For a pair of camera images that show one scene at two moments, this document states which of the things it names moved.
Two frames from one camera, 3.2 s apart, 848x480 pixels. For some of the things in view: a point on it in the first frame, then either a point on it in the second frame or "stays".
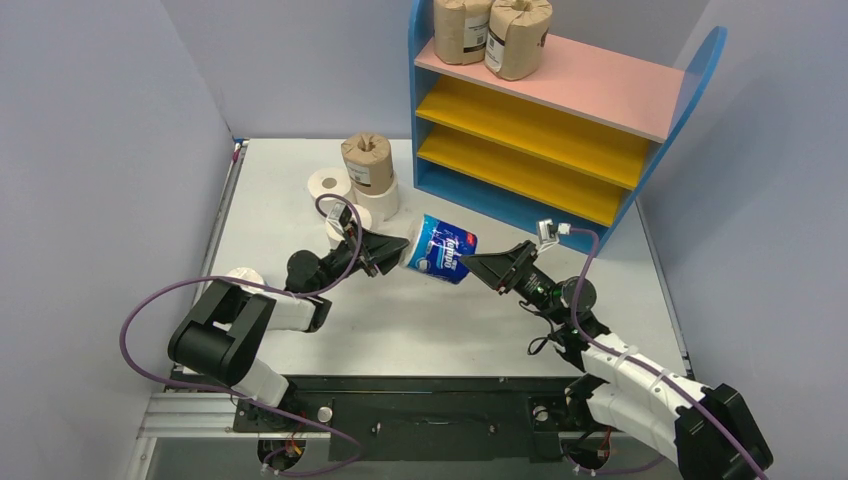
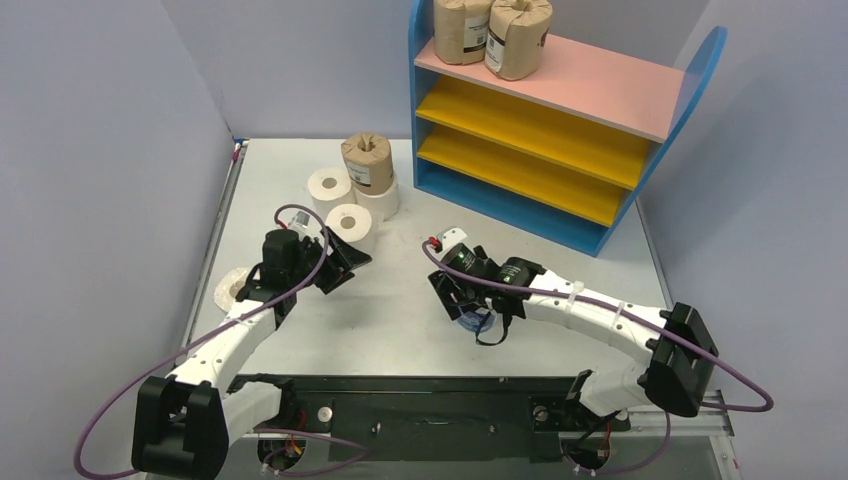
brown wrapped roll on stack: x=369 y=162 stays
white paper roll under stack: x=386 y=205 stays
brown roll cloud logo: x=517 y=38 stays
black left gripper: x=381 y=250 → x=339 y=264
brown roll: x=461 y=30 stays
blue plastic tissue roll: x=439 y=248 → x=472 y=321
